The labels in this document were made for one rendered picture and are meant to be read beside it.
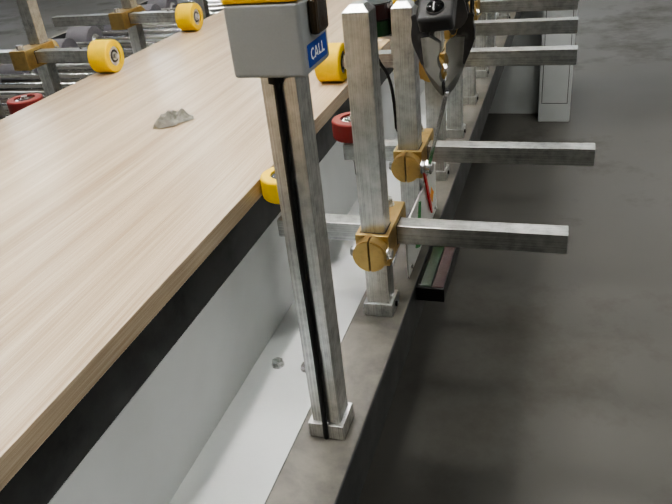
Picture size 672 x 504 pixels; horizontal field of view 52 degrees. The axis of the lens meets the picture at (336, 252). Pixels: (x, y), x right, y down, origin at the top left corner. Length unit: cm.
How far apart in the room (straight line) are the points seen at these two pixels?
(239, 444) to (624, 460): 110
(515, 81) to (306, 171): 331
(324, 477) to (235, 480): 17
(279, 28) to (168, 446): 55
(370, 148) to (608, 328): 145
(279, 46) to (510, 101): 340
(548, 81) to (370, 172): 290
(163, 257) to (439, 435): 113
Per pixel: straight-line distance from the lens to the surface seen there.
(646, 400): 202
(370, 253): 97
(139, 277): 86
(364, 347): 100
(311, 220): 69
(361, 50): 89
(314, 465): 84
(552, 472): 179
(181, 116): 139
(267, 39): 62
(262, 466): 97
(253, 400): 106
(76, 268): 92
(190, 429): 97
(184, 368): 93
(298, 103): 65
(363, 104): 91
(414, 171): 118
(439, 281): 113
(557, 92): 382
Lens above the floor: 131
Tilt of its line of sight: 30 degrees down
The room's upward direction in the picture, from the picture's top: 6 degrees counter-clockwise
